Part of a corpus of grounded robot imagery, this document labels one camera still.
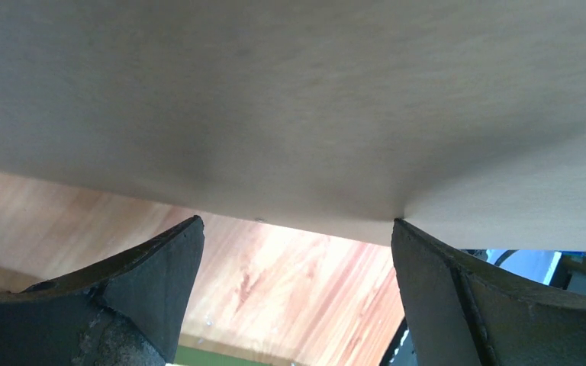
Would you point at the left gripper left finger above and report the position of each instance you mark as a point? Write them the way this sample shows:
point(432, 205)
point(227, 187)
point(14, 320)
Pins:
point(125, 310)

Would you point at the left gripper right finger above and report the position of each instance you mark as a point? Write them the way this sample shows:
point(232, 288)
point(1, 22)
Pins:
point(461, 310)

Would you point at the wooden picture frame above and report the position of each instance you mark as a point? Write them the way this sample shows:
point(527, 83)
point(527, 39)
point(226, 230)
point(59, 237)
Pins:
point(191, 350)

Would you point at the brown frame backing board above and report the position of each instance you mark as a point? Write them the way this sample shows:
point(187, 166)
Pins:
point(465, 118)

